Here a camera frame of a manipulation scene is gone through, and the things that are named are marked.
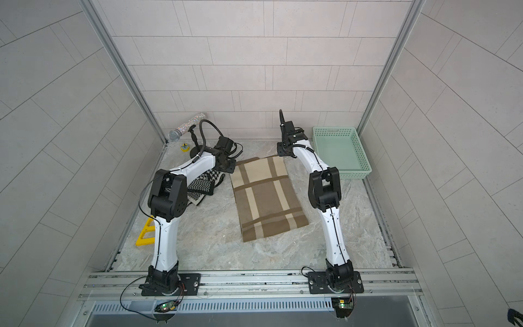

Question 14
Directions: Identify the brown beige plaid scarf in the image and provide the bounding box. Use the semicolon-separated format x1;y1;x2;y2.
231;156;309;243

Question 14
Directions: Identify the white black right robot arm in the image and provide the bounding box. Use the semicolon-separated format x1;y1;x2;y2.
277;110;354;290

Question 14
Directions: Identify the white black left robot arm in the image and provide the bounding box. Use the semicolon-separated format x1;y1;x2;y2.
147;136;238;284

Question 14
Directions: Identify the black white houndstooth scarf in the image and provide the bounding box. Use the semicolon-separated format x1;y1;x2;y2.
187;170;226;206

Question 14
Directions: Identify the mint green plastic basket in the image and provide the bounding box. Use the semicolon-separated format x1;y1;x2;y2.
313;127;372;179

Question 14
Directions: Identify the black round microphone stand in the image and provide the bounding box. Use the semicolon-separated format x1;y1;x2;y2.
188;125;212;163

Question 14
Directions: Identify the small yellow toy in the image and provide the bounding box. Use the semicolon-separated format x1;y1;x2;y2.
181;143;190;153

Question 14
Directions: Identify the glittery silver microphone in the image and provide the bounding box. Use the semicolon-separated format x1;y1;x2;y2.
168;113;207;142

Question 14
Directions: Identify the yellow plastic triangle stand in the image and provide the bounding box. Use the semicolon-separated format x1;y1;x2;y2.
136;217;155;247

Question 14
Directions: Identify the left green circuit board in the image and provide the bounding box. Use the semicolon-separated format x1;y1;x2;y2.
154;301;179;313

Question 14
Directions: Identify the green circuit board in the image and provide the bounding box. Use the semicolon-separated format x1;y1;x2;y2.
331;298;354;319
154;301;179;313

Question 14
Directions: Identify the right green circuit board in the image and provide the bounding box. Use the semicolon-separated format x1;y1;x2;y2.
331;298;354;319

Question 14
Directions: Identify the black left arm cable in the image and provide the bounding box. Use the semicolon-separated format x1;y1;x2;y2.
190;119;225;158

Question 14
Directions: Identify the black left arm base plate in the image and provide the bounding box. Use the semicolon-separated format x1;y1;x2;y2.
139;273;202;296

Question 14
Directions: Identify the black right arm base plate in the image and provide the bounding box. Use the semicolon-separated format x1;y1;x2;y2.
305;271;364;294

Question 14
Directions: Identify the aluminium mounting rail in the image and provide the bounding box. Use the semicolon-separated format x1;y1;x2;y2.
78;268;422;301

